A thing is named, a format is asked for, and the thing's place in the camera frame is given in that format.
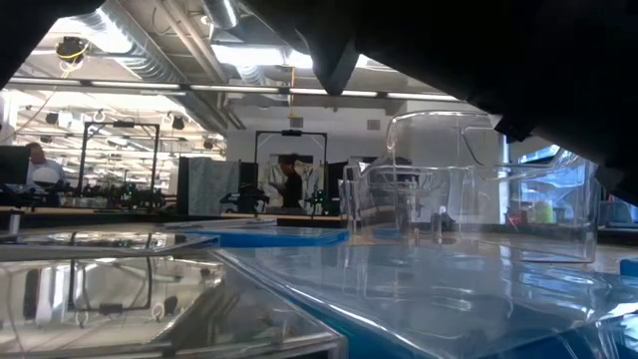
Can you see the clear jewel case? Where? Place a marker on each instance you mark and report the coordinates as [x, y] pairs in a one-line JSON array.
[[224, 224], [99, 242], [149, 309]]

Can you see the background black robot arm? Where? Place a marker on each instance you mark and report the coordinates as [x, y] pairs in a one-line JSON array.
[[134, 197], [316, 202], [249, 197]]

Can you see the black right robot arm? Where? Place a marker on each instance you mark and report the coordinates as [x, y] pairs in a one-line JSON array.
[[473, 50]]

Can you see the person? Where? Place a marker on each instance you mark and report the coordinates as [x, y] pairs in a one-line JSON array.
[[291, 189], [37, 152]]

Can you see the small clear plastic bin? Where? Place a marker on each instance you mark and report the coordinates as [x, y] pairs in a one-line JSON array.
[[359, 199]]

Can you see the beige hanging cloth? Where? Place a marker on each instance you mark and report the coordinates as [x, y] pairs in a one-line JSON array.
[[271, 184]]

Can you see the black divider panel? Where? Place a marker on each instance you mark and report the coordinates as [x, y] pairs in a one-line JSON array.
[[248, 174]]

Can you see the grey divider panel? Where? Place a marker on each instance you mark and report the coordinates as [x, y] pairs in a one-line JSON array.
[[209, 187]]

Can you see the large clear plastic bin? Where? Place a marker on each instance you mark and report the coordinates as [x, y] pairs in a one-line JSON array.
[[428, 149]]

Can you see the long linear ceiling light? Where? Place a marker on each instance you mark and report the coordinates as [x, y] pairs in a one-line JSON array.
[[234, 89]]

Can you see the black ceiling spotlight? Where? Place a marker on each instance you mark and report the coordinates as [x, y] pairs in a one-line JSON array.
[[52, 118], [178, 123]]

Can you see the background wooden workbench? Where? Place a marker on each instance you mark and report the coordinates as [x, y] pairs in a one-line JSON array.
[[149, 218]]

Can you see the orange-red container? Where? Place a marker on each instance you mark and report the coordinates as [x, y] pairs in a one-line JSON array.
[[516, 218]]

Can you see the yellow-green container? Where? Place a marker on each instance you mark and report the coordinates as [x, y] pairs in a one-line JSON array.
[[544, 213]]

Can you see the grey office chair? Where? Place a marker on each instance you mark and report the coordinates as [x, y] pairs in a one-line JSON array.
[[618, 214]]

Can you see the black computer monitor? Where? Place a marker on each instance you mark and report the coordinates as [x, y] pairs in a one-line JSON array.
[[14, 164]]

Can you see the grey wall vent grille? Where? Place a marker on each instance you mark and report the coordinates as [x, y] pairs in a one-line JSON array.
[[374, 124], [296, 122]]

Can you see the round silver air duct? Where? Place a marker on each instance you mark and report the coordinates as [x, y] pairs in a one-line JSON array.
[[222, 12]]

